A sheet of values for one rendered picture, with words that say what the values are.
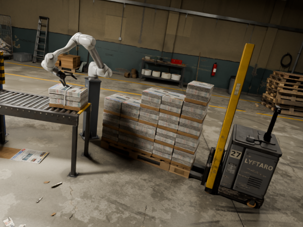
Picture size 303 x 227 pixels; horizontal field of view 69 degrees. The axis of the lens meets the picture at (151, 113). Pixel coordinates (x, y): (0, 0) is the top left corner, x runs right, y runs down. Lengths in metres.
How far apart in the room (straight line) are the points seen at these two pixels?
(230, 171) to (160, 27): 7.63
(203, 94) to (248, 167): 1.00
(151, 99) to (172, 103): 0.29
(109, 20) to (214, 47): 4.49
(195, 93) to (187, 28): 7.07
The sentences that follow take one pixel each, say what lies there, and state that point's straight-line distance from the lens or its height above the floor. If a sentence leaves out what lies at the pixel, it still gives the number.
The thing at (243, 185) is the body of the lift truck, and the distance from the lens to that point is 2.97.
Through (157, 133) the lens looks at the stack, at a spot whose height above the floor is 0.52.
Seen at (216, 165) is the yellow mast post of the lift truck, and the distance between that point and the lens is 2.83.
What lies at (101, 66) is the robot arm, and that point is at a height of 1.25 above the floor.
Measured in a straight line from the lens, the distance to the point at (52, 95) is 2.82.
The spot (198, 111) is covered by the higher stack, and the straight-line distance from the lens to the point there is 2.81.
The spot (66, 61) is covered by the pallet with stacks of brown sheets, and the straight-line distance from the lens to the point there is 9.33.
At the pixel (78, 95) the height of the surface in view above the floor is 1.00.
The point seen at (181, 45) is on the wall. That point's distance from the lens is 9.68.
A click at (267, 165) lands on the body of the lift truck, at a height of 0.62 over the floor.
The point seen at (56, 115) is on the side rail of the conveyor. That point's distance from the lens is 2.69.
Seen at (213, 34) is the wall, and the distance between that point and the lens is 9.89.
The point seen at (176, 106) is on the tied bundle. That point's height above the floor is 0.97.
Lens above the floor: 1.76
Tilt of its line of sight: 19 degrees down
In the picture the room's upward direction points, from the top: 9 degrees clockwise
